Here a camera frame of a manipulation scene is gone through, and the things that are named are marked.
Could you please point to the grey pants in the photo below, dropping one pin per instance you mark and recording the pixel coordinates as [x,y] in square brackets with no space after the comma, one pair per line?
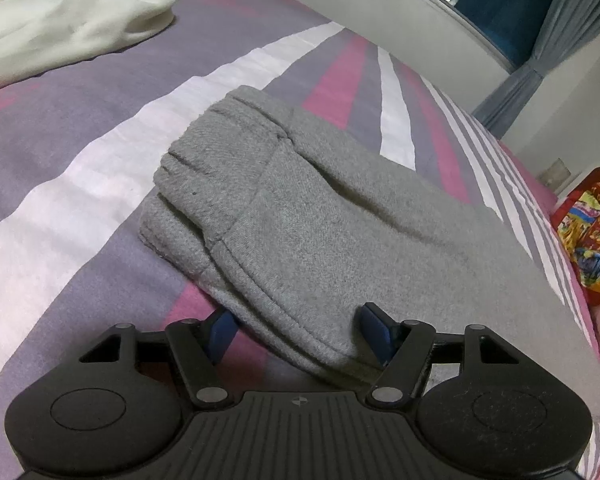
[330,240]

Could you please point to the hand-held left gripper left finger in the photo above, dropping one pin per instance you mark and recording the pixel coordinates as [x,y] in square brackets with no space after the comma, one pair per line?
[223,332]

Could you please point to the grey curtain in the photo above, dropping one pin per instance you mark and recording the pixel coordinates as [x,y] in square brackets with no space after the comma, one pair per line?
[540,65]

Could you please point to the white garment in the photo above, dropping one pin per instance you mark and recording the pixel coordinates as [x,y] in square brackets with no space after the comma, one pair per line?
[65,20]

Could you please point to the wall socket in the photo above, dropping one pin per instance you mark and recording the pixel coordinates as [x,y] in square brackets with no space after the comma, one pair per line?
[555,174]

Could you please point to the colourful red yellow printed blanket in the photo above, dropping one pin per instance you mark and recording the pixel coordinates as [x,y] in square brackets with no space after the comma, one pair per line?
[592,240]

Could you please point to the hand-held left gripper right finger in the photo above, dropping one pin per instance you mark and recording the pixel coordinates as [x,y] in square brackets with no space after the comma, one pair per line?
[374,332]

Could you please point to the striped pink grey bed sheet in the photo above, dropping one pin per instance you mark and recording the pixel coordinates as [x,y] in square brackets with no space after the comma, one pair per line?
[65,160]

